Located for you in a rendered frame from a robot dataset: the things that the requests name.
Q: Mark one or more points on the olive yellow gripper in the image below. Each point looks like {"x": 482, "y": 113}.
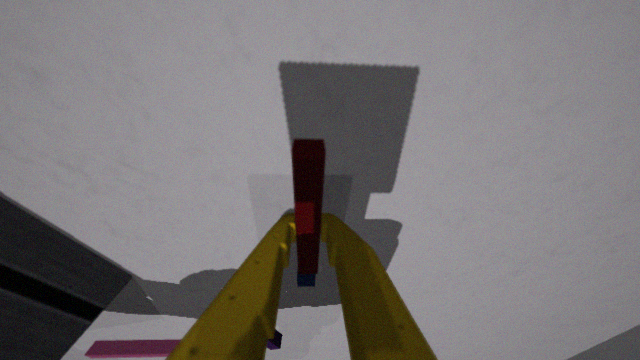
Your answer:
{"x": 242, "y": 317}

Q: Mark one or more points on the pink flat bar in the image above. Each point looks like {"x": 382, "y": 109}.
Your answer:
{"x": 131, "y": 348}

